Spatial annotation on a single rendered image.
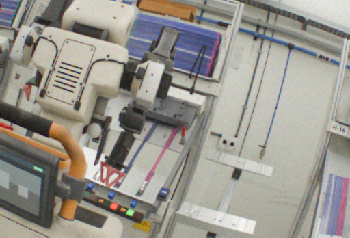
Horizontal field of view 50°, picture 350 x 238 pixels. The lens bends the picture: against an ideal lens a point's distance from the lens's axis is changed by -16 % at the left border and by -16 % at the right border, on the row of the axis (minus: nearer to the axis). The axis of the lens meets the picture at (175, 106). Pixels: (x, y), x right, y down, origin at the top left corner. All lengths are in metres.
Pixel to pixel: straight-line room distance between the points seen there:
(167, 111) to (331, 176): 0.98
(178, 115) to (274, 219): 1.90
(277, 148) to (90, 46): 2.82
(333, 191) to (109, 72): 1.40
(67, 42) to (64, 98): 0.16
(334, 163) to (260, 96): 1.69
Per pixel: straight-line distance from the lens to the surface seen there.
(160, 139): 2.18
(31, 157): 0.74
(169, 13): 2.82
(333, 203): 2.10
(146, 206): 1.90
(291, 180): 3.80
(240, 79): 3.84
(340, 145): 2.52
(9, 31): 2.95
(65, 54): 1.18
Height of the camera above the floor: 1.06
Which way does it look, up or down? 3 degrees up
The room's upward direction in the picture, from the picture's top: 18 degrees clockwise
